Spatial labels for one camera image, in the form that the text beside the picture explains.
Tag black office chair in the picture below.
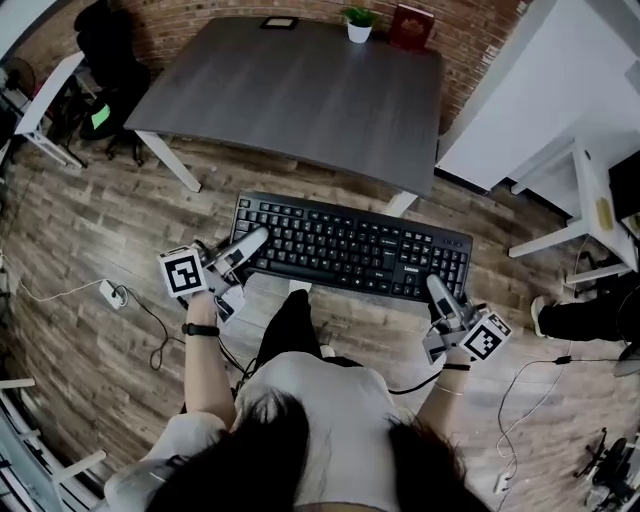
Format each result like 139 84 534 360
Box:
73 0 151 167

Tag black picture frame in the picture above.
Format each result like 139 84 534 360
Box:
259 15 300 31

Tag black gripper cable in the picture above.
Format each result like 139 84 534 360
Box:
217 337 262 389
387 370 447 397

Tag black floor cable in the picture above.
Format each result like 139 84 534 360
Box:
112 284 187 372

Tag person's left forearm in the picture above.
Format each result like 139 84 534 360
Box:
182 292 239 431

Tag white power strip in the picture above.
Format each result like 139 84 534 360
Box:
98 279 129 311

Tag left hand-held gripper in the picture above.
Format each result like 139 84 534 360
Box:
157 226 270 325

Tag green plant in white pot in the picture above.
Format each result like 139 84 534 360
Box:
341 5 380 45

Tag white side desk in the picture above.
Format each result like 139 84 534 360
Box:
13 49 89 169

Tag black metal stand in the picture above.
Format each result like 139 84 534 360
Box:
573 426 640 507

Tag person's black trousers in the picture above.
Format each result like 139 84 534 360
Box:
253 288 325 374

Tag black adapter with cable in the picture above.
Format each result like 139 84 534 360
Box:
497 353 640 436

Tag dark wooden table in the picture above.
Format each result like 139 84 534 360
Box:
123 16 445 218

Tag white desk with shelf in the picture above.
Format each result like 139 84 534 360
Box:
508 137 640 285

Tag dark red book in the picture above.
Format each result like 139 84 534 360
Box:
389 2 435 51

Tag white metal frame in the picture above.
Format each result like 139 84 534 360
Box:
0 377 109 512

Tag black wristband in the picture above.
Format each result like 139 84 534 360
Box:
180 322 221 338

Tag white power strip cable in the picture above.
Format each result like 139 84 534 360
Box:
13 278 106 304

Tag person's right forearm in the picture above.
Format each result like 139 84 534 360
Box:
413 349 474 441

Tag person's white shirt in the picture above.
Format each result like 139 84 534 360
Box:
102 349 419 512

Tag white cable with adapter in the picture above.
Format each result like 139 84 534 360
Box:
492 369 569 495

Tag black keyboard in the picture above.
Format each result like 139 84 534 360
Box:
229 189 474 305

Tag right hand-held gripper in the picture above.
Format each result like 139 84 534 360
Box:
422 273 513 365

